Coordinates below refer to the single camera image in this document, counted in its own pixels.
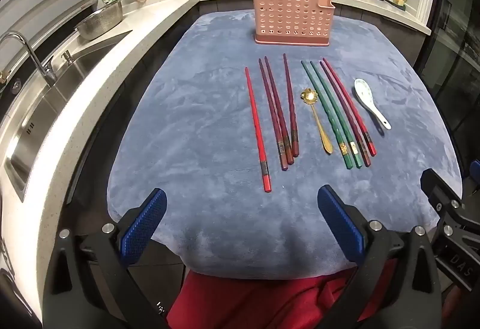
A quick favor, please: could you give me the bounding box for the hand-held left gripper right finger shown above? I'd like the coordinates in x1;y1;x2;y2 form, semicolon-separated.
317;185;443;329

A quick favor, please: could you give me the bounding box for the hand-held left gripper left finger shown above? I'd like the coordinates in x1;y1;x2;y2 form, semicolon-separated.
43;188;167;329

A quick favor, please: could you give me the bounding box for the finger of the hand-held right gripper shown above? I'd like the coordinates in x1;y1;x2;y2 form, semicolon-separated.
420;168;467;226

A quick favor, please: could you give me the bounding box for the red chopstick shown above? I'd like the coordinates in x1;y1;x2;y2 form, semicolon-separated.
245;67;272;192
322;58;377;157

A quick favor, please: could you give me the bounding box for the white ceramic spoon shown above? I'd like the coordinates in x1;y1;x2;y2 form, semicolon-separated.
353;78;392;130

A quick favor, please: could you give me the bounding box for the pink perforated utensil holder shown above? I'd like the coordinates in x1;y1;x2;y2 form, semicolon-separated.
252;0;334;47

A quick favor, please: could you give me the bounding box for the green chopstick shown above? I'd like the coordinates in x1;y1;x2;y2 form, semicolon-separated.
310;61;363;168
301;60;353;169

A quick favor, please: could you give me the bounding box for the maroon chopstick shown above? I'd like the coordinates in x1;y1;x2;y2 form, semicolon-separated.
319;60;372;167

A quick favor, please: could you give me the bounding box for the person's red clothing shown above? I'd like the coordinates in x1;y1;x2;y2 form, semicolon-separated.
167;257;398;329

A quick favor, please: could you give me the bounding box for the dark purple chopstick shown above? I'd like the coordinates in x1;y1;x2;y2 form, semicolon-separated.
264;56;295;165
258;59;289;171
283;53;300;157

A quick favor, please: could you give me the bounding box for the gold flower spoon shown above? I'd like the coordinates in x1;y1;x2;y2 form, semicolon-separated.
300;89;334;155

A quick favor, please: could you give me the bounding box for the blue plush blanket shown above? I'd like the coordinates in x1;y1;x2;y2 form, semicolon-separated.
107;8;463;281

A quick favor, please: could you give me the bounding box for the stainless steel sink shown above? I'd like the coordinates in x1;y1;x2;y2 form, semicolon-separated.
4;30;134;202

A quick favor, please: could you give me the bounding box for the glass door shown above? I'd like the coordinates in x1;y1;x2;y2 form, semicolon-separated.
416;0;480;160

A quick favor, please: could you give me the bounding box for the white kitchen countertop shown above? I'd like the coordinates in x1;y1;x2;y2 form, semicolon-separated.
0;0;432;329

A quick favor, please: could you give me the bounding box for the metal colander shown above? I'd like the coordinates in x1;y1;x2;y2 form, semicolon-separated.
74;0;125;41

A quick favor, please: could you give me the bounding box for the chrome faucet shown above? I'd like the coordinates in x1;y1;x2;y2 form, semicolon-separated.
0;32;58;87

